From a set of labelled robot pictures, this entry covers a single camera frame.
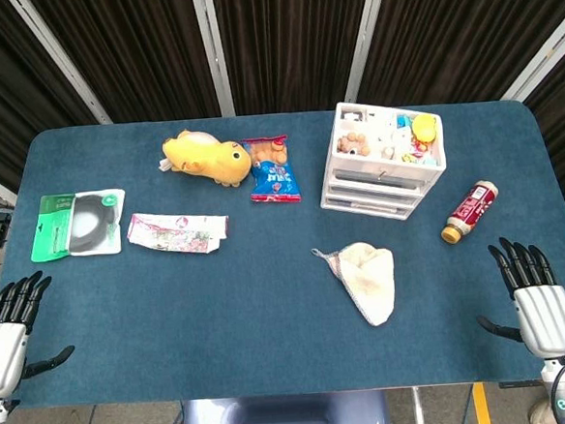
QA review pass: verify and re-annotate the blue snack bag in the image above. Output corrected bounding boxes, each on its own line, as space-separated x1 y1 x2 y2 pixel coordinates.
239 133 303 207

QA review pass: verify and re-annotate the red labelled drink bottle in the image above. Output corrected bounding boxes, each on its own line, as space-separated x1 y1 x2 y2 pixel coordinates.
436 178 503 247

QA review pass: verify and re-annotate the yellow plush toy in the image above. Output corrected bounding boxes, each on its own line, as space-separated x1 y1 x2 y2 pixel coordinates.
155 124 254 193

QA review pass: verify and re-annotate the green and white package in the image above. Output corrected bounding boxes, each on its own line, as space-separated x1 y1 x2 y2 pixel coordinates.
25 187 131 264

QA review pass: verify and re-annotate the blue-grey robot torso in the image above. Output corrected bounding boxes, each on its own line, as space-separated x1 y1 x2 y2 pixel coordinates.
178 386 391 424

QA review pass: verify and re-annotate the white cloth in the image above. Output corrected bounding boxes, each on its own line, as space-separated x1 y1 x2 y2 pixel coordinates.
311 239 399 332

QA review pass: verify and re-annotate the blue felt table mat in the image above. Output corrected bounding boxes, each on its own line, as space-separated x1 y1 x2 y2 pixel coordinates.
0 92 565 416

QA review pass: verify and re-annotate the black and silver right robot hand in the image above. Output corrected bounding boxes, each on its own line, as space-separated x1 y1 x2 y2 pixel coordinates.
470 232 565 365

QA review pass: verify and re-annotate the dark brown curtain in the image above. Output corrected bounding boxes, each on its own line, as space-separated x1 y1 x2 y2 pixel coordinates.
0 0 565 257

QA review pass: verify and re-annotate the small tan toy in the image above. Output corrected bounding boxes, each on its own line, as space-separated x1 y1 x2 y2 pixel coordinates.
336 132 372 160

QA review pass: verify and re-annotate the pink and white flat packet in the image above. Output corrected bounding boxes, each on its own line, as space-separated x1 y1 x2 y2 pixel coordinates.
125 206 232 259

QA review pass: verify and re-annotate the white plastic drawer organizer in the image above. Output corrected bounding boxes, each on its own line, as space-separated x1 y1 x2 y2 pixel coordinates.
312 94 452 227

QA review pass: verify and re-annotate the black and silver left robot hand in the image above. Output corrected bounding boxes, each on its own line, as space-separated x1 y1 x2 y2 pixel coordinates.
0 268 79 401

